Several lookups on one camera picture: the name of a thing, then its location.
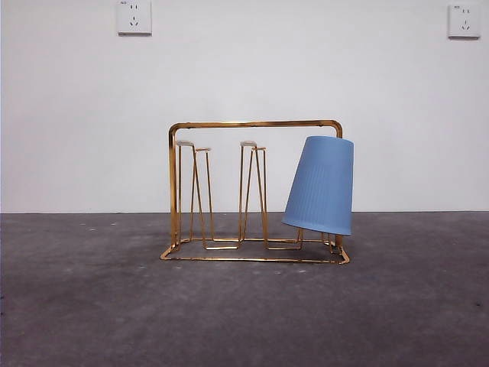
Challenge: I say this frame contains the white wall socket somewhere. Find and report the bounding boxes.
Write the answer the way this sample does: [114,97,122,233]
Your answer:
[116,0,153,37]
[448,3,481,40]

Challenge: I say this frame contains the blue ribbed plastic cup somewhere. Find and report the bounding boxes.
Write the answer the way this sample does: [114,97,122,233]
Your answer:
[280,135,355,236]

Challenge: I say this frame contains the gold wire cup rack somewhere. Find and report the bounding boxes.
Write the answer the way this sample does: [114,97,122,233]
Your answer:
[159,119,351,265]

